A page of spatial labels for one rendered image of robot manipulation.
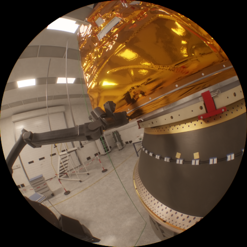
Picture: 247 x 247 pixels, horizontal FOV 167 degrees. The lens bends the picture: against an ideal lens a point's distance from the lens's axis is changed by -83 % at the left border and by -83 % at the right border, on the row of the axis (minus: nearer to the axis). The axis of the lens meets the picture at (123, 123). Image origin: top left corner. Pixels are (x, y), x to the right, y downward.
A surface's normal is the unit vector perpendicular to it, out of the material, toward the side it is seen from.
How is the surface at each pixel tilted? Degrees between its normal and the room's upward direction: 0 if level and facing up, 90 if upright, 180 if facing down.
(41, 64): 180
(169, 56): 89
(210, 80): 90
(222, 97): 90
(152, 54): 88
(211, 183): 62
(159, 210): 43
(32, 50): 180
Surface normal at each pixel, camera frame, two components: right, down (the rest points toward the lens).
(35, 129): 0.71, -0.29
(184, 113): -0.82, 0.29
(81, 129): 0.15, -0.55
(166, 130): -0.95, -0.16
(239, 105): -0.73, -0.26
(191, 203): -0.87, -0.19
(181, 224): -0.80, -0.50
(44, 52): 0.35, 0.94
